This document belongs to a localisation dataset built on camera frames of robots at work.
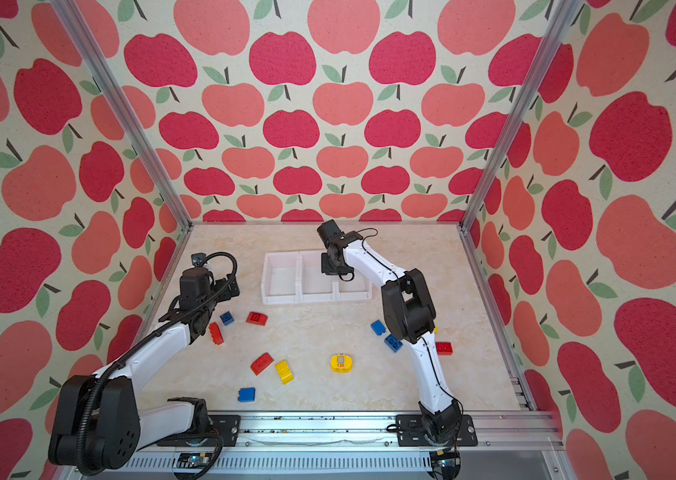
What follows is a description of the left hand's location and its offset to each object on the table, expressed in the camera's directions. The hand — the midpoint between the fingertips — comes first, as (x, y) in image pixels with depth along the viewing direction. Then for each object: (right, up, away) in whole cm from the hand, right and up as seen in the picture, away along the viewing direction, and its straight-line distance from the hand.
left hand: (224, 279), depth 89 cm
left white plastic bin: (+14, -1, +15) cm, 21 cm away
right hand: (+34, +3, +11) cm, 36 cm away
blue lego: (-1, -13, +4) cm, 13 cm away
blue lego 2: (+47, -16, +4) cm, 50 cm away
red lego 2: (+9, -13, +4) cm, 16 cm away
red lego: (-4, -18, +3) cm, 18 cm away
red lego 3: (+12, -24, -5) cm, 27 cm away
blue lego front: (+9, -31, -8) cm, 33 cm away
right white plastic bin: (+41, -5, +12) cm, 43 cm away
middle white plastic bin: (+25, -3, +13) cm, 29 cm away
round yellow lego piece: (+36, -24, -7) cm, 44 cm away
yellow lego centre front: (+19, -26, -6) cm, 33 cm away
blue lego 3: (+51, -19, -1) cm, 55 cm away
